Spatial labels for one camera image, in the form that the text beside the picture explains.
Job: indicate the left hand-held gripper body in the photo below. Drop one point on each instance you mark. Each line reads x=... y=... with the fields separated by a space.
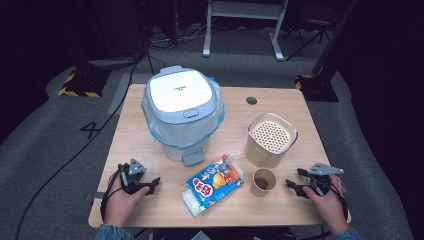
x=135 y=166

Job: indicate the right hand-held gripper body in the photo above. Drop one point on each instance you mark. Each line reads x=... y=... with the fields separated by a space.
x=321 y=170

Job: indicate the person's left hand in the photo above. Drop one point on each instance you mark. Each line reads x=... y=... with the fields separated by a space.
x=120 y=206

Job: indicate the person's right hand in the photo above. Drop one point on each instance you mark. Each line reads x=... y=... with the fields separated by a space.
x=331 y=206

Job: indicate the brown paper cup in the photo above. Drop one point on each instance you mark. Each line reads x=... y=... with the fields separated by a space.
x=255 y=191

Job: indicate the beige container with perforated strainer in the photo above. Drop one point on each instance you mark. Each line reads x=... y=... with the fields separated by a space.
x=260 y=154

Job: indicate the blue snack packet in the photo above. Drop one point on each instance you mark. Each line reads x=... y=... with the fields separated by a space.
x=213 y=183

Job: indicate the blue plastic trash bag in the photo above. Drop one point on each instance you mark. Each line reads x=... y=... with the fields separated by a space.
x=200 y=133

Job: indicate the black stand with striped base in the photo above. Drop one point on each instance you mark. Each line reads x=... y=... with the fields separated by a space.
x=321 y=85
x=83 y=83

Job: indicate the grey table grommet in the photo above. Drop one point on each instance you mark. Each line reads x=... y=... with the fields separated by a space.
x=251 y=100

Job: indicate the black chair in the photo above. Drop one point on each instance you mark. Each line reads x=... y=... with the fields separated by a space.
x=316 y=20

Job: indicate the white desk frame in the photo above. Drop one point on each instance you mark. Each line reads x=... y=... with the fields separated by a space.
x=245 y=10

